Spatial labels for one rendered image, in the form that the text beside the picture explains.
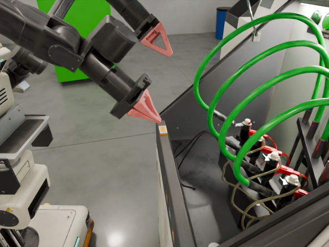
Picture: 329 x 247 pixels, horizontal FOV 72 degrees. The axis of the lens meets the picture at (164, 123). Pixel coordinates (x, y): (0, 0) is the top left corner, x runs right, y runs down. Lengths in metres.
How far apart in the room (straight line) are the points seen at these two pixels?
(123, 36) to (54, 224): 1.32
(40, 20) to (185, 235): 0.56
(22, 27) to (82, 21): 3.34
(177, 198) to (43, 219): 1.09
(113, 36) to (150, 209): 1.56
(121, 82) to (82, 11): 3.32
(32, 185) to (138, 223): 0.94
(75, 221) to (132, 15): 1.24
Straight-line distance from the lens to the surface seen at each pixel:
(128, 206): 1.90
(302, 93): 1.00
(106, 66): 0.48
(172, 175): 0.77
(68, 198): 2.07
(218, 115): 0.69
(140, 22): 0.61
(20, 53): 0.96
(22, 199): 1.05
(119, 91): 0.48
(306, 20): 0.70
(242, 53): 1.00
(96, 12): 3.80
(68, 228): 1.55
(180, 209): 0.69
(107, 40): 0.45
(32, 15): 0.47
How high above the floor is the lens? 1.50
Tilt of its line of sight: 33 degrees down
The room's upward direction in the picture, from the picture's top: straight up
